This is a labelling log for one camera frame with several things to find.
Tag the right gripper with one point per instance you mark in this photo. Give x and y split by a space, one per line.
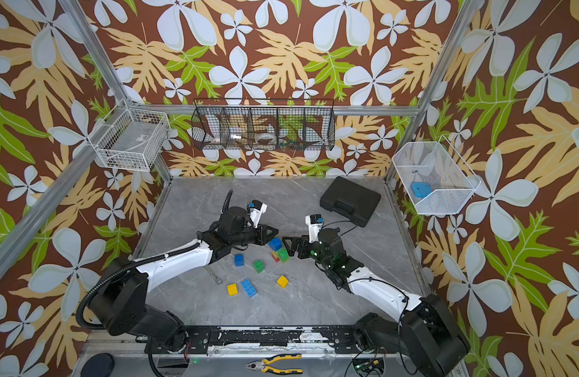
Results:
304 247

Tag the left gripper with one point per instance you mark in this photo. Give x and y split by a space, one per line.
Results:
260 234

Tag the dark blue long brick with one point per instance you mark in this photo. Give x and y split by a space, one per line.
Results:
275 244

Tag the green square brick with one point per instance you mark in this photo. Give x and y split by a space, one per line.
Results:
259 266
283 255

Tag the blue square brick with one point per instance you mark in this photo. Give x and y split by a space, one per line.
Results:
239 260

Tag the light blue long brick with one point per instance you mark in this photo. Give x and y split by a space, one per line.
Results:
248 287

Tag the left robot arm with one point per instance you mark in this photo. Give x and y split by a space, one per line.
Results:
117 303

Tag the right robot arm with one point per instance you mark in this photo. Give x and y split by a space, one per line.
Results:
420 328

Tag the yellow square brick middle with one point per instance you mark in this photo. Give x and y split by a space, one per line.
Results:
282 282

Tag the yellow square brick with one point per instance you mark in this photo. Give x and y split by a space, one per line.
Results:
282 282
232 289

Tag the silver combination wrench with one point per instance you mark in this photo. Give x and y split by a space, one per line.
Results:
216 278

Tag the black plastic tool case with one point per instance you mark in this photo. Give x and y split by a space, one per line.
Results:
354 202

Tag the yellow square brick left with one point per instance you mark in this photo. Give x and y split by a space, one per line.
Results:
232 289

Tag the blue object in basket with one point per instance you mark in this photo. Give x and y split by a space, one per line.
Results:
421 189

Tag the small electronics board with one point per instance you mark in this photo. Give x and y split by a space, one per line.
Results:
369 367

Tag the black round disc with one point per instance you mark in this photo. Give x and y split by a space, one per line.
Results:
100 365

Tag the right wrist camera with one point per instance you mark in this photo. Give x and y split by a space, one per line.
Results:
315 223

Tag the black wire basket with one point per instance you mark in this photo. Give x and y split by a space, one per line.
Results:
267 124

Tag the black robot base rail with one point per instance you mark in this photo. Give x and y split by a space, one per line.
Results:
312 341

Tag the white wire basket left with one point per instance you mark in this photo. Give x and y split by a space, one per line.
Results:
130 138

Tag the white wire basket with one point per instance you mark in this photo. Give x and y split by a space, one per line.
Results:
130 138
441 165

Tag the white wire basket right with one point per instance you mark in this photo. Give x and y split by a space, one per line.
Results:
441 165

